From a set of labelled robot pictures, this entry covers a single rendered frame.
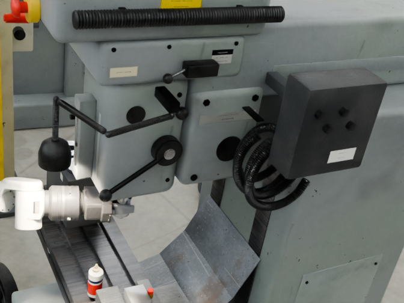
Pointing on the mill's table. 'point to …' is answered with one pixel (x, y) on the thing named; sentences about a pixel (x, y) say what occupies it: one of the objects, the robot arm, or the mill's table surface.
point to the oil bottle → (94, 281)
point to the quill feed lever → (163, 142)
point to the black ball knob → (182, 113)
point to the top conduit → (175, 17)
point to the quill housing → (160, 173)
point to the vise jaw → (109, 295)
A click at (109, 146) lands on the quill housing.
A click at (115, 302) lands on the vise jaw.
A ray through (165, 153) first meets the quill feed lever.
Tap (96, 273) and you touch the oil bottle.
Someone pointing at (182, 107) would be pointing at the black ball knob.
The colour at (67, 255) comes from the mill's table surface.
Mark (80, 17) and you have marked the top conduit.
